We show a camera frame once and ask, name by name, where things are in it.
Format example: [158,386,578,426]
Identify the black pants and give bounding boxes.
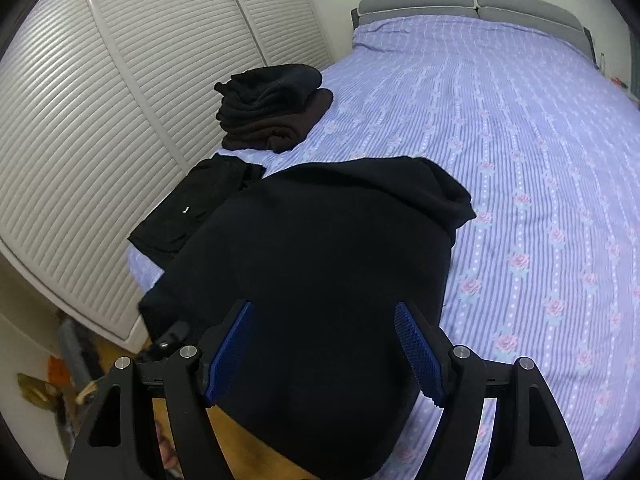
[137,156,477,478]

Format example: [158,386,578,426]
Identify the yellowish crumpled item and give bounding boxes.
[17,372,56,406]

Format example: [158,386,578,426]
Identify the folded dark brown garment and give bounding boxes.
[220,88,335,155]

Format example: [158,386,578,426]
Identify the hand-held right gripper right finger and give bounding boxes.
[394,301,586,480]

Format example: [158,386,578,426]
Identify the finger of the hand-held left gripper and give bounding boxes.
[145,321,193,361]

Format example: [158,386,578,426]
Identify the grey padded headboard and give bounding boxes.
[351,0,598,66]

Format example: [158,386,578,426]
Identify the flat black garment white mark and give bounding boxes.
[127,154,267,267]

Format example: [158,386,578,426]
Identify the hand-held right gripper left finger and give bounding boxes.
[64,299,253,480]

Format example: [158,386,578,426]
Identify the grey floor item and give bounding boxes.
[57,322,101,396]

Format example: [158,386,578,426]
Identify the bed with purple floral sheet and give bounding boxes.
[125,0,640,480]

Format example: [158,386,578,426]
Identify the white louvered wardrobe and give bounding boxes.
[0,0,333,353]

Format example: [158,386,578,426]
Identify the folded black garment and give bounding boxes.
[214,63,323,133]

